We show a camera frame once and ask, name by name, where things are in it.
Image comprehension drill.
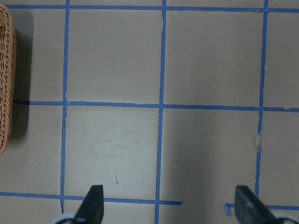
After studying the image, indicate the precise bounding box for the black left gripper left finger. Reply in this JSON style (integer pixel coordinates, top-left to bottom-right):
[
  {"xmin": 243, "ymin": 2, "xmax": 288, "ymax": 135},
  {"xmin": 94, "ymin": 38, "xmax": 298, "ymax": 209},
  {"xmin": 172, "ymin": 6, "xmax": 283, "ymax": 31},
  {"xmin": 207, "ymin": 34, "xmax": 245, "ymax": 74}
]
[{"xmin": 73, "ymin": 185, "xmax": 104, "ymax": 224}]

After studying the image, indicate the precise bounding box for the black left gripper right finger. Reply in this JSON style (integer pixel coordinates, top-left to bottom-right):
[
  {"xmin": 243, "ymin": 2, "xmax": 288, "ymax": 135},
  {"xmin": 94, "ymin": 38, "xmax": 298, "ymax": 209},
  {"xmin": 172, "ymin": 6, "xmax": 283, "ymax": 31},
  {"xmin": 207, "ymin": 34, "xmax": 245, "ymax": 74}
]
[{"xmin": 235, "ymin": 185, "xmax": 276, "ymax": 224}]

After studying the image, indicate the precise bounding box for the brown wicker basket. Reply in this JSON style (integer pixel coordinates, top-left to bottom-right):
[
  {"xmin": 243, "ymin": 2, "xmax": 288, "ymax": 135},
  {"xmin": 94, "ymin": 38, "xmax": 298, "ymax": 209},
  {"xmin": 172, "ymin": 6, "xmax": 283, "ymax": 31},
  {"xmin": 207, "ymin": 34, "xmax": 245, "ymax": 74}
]
[{"xmin": 0, "ymin": 5, "xmax": 17, "ymax": 154}]

